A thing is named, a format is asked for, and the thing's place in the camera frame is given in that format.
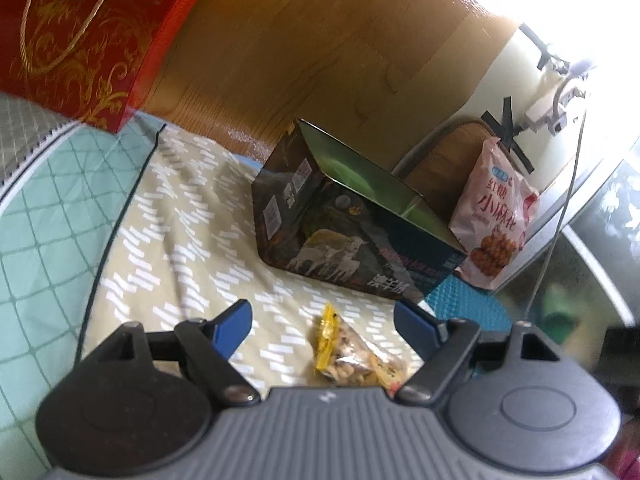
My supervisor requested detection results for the black cardboard box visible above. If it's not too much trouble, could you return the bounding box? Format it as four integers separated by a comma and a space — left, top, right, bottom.
250, 119, 468, 306

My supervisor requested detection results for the white wall socket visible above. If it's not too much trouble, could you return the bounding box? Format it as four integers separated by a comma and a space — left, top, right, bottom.
525, 95, 571, 133

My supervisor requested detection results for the wooden board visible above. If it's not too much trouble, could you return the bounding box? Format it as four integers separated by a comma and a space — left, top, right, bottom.
135, 0, 521, 181

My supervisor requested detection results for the black tape strip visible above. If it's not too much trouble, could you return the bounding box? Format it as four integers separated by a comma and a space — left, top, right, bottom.
481, 112, 535, 173
501, 97, 517, 151

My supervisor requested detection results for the white cable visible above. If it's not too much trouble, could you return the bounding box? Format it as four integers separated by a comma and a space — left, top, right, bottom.
530, 105, 588, 323

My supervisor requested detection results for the beige patterned cloth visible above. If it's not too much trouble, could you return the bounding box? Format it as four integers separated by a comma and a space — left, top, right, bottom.
82, 122, 431, 396

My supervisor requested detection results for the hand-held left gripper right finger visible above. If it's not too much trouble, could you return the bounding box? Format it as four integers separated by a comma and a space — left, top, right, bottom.
392, 300, 568, 403

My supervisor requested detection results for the yellow nut packet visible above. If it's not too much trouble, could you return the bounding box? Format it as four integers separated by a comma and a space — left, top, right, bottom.
311, 302, 413, 388

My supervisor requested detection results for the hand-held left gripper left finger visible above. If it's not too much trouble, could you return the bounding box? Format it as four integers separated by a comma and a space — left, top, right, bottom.
82, 299, 261, 406

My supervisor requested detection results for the blue patterned mat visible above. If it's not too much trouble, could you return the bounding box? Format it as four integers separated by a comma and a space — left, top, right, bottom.
425, 272, 516, 333

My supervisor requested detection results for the large pink snack bag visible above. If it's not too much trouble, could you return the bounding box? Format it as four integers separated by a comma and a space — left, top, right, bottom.
447, 137, 541, 291

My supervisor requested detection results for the red gift bag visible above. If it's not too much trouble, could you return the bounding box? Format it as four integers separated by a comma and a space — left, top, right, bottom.
0, 0, 226, 133

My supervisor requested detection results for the teal checked blanket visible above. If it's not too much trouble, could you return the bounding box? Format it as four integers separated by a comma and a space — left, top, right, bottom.
0, 92, 168, 461

